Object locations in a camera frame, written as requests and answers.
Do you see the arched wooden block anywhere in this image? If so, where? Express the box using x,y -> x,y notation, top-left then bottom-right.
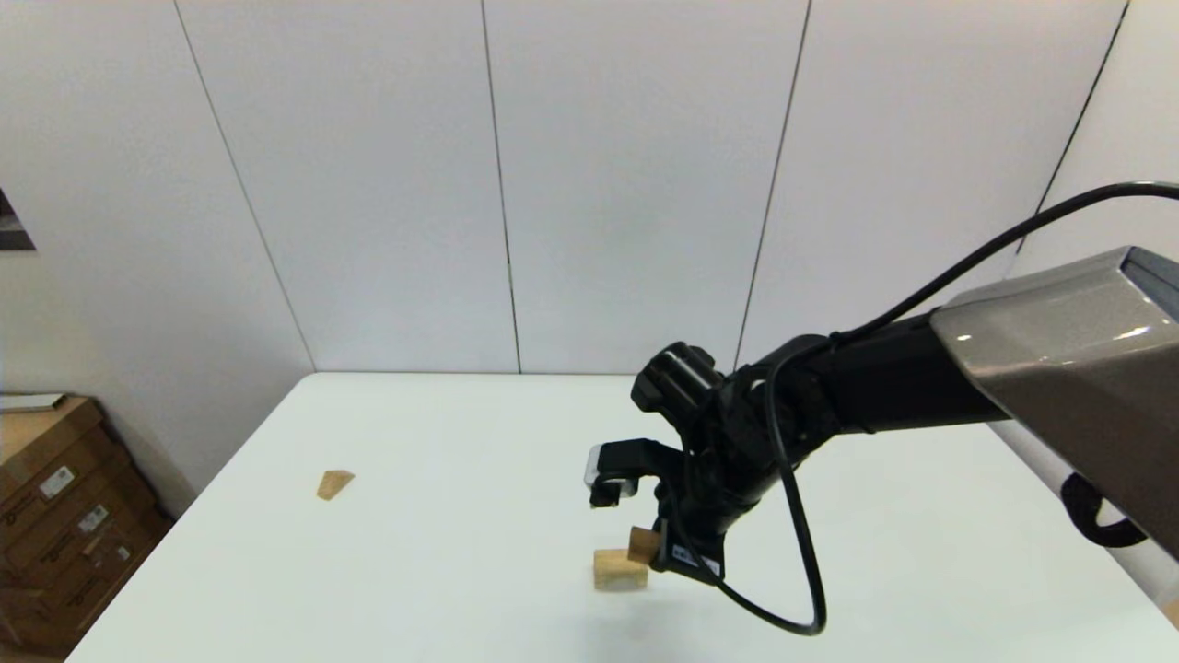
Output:
593,549 -> 649,591

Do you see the brown cardboard box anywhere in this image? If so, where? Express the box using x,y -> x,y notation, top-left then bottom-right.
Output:
0,451 -> 153,572
0,396 -> 116,517
0,516 -> 176,657

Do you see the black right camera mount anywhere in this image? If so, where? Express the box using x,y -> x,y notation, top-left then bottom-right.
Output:
603,440 -> 687,489

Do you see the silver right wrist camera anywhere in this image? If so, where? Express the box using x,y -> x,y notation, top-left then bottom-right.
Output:
586,442 -> 646,507

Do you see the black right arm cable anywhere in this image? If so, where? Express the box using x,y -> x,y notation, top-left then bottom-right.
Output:
663,181 -> 1179,636

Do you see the thick black cable loop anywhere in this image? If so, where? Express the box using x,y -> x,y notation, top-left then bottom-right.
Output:
1059,471 -> 1150,550

